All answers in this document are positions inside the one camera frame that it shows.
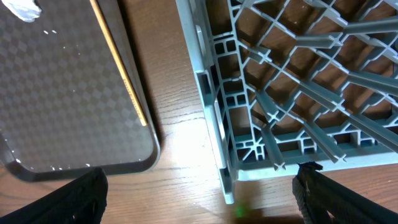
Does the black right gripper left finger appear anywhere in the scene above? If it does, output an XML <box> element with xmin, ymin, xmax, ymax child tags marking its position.
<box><xmin>1</xmin><ymin>168</ymin><xmax>108</xmax><ymax>224</ymax></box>

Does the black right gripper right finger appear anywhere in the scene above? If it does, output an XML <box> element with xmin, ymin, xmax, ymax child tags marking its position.
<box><xmin>292</xmin><ymin>162</ymin><xmax>397</xmax><ymax>224</ymax></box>

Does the wooden chopstick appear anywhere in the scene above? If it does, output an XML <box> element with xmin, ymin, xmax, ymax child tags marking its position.
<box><xmin>90</xmin><ymin>0</ymin><xmax>147</xmax><ymax>126</ymax></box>

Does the white napkin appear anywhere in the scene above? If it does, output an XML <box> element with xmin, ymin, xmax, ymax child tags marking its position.
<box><xmin>1</xmin><ymin>0</ymin><xmax>42</xmax><ymax>22</ymax></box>

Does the grey dishwasher rack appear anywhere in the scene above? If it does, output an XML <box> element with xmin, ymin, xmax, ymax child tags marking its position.
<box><xmin>176</xmin><ymin>0</ymin><xmax>397</xmax><ymax>204</ymax></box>

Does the dark brown serving tray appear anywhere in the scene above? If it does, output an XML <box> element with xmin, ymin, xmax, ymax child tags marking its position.
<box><xmin>1</xmin><ymin>0</ymin><xmax>160</xmax><ymax>182</ymax></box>

